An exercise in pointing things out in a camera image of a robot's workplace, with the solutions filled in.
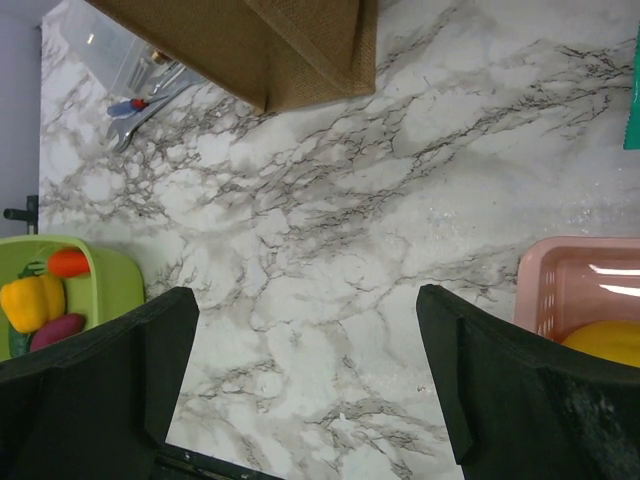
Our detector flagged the brown paper bag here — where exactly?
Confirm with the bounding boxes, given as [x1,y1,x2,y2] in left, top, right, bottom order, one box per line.
[92,0,378,113]

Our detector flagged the red toy carrot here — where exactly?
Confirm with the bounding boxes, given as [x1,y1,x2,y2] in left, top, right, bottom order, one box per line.
[18,248,91,278]

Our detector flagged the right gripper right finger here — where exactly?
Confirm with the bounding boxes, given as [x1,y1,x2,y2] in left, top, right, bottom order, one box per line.
[416,285,639,479]

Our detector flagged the green toy cucumber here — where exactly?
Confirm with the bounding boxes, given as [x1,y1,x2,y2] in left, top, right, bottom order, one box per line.
[8,329,33,358]

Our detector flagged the teal white snack packet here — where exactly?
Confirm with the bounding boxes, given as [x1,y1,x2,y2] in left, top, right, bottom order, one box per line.
[623,37,640,150]

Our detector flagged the pink plastic basket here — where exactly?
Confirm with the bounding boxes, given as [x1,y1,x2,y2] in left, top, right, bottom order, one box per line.
[513,236,639,343]

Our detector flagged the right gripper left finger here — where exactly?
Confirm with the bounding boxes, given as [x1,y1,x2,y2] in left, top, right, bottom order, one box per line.
[1,287,199,479]

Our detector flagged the silver wrench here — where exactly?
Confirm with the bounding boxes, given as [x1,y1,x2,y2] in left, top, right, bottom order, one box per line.
[107,66,205,153]

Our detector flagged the yellow toy bell pepper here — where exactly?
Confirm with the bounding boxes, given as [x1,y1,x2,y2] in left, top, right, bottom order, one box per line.
[1,274,66,334]

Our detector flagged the lime green tray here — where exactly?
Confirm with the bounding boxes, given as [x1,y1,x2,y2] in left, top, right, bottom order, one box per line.
[1,235,145,361]

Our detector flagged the yellow toy lemon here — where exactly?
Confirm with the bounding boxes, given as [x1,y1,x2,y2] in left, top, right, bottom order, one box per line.
[562,321,640,368]

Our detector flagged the purple toy eggplant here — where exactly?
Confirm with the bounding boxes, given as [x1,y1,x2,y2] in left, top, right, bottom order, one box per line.
[29,313,86,352]

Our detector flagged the clear plastic organizer box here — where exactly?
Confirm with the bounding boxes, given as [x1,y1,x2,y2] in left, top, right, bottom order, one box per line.
[61,1,172,98]

